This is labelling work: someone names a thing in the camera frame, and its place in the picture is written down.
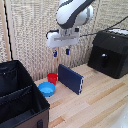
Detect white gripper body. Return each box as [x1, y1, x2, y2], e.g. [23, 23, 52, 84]
[45, 27, 81, 50]

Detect black fabric storage box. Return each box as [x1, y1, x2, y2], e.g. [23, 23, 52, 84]
[0, 59, 51, 128]

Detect beige woven screen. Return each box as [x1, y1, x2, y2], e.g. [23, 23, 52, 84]
[0, 0, 128, 83]

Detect black cable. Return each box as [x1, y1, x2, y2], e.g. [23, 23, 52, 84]
[79, 15, 128, 38]

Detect blue bowl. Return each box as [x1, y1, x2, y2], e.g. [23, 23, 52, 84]
[37, 81, 57, 98]

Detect dark blue book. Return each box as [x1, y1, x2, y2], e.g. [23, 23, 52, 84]
[57, 63, 85, 96]

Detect black hard case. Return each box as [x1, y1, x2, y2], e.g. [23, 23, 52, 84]
[87, 28, 128, 80]

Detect red cup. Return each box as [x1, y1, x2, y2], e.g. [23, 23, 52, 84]
[46, 72, 59, 86]

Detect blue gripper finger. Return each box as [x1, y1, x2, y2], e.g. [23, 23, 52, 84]
[65, 46, 71, 56]
[52, 48, 58, 58]

